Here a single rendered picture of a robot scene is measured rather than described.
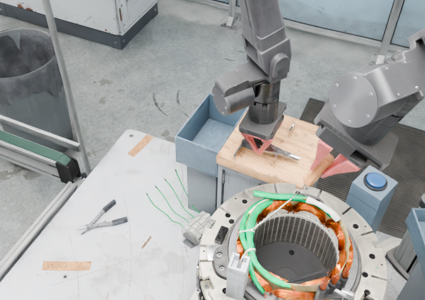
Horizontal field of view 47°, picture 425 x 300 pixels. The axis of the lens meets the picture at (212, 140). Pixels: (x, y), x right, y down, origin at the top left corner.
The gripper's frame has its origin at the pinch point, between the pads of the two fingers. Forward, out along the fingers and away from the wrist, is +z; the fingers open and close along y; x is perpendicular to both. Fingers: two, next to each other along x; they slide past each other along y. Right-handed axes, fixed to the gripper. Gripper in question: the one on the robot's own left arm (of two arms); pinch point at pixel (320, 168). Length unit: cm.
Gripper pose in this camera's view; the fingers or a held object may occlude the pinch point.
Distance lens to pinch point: 69.4
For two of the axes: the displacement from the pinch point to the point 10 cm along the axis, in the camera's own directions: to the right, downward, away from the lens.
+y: 8.0, 6.0, -0.7
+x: 4.7, -5.4, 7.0
